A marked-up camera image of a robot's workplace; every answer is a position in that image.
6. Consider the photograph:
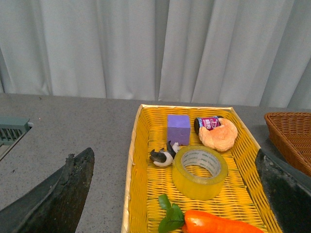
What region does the orange toy carrot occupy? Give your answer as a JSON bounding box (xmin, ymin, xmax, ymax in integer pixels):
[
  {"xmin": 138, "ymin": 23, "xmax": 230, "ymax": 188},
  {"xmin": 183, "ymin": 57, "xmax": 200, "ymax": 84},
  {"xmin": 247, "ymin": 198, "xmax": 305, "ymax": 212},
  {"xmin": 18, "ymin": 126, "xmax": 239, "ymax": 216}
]
[{"xmin": 158, "ymin": 194, "xmax": 263, "ymax": 233}]

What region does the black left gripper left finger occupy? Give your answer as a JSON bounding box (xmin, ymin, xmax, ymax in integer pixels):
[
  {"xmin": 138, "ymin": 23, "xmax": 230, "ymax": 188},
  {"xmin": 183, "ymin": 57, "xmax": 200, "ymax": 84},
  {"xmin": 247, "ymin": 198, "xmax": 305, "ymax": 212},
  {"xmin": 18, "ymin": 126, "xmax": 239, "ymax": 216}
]
[{"xmin": 0, "ymin": 148, "xmax": 95, "ymax": 233}]

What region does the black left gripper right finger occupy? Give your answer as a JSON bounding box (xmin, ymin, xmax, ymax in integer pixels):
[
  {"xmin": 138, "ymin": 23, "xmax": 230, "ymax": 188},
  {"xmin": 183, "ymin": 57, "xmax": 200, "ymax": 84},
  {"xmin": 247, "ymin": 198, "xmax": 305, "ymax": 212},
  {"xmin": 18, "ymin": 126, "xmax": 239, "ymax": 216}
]
[{"xmin": 255, "ymin": 149, "xmax": 311, "ymax": 233}]

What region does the panda figurine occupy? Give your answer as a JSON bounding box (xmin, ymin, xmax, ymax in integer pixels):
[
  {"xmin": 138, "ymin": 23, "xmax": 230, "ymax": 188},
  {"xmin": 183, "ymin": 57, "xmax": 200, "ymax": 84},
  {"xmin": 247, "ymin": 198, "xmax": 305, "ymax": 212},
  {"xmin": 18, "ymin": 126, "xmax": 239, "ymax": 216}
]
[{"xmin": 149, "ymin": 141, "xmax": 180, "ymax": 167}]

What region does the small purple labelled can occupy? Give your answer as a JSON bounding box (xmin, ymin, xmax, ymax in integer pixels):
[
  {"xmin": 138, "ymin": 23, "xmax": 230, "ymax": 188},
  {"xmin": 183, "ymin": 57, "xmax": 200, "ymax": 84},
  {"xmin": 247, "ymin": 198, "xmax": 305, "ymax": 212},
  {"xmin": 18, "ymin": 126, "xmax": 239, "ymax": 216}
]
[{"xmin": 194, "ymin": 116, "xmax": 223, "ymax": 134}]

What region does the grey curtain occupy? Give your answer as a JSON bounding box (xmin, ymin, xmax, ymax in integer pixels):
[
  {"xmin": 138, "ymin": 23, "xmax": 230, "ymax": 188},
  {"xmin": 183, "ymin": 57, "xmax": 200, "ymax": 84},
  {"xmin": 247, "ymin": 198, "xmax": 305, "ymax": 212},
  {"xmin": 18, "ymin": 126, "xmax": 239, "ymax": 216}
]
[{"xmin": 0, "ymin": 0, "xmax": 311, "ymax": 109}]

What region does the purple foam cube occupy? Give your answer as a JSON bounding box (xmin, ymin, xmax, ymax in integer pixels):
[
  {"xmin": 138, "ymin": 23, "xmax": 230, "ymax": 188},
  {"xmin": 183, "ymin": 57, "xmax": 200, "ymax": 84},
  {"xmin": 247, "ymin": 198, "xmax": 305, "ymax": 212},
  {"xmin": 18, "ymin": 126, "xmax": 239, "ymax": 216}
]
[{"xmin": 167, "ymin": 115, "xmax": 190, "ymax": 146}]

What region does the croissant bread toy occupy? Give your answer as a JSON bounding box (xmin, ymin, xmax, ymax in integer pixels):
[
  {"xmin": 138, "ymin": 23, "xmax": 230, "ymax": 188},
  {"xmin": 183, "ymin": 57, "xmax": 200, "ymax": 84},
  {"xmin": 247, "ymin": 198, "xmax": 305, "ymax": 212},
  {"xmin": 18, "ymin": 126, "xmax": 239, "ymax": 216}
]
[{"xmin": 198, "ymin": 118, "xmax": 238, "ymax": 152}]

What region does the yellow woven basket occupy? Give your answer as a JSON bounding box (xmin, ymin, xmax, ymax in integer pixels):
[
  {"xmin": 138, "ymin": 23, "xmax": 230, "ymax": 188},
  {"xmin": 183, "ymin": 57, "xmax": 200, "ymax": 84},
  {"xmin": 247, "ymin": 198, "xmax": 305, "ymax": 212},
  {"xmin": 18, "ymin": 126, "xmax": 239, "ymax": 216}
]
[{"xmin": 121, "ymin": 104, "xmax": 281, "ymax": 233}]

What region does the yellow clear tape roll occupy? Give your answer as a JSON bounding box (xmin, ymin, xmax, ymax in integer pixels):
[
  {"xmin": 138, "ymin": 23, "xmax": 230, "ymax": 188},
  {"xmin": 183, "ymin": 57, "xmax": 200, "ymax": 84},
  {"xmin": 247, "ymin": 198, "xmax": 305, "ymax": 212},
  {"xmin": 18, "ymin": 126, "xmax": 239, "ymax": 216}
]
[{"xmin": 172, "ymin": 146, "xmax": 228, "ymax": 200}]

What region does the brown wicker basket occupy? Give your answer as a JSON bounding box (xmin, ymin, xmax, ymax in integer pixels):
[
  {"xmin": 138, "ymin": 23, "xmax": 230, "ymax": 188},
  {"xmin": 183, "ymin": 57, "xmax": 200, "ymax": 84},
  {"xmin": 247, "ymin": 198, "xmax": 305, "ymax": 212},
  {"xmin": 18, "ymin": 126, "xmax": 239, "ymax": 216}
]
[{"xmin": 264, "ymin": 112, "xmax": 311, "ymax": 176}]

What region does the green plastic crate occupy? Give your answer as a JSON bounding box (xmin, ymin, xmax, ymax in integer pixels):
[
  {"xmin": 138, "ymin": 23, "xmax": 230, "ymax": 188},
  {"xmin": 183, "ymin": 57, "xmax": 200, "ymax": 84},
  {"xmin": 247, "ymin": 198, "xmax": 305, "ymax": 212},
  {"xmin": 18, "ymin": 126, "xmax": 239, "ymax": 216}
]
[{"xmin": 0, "ymin": 116, "xmax": 33, "ymax": 160}]

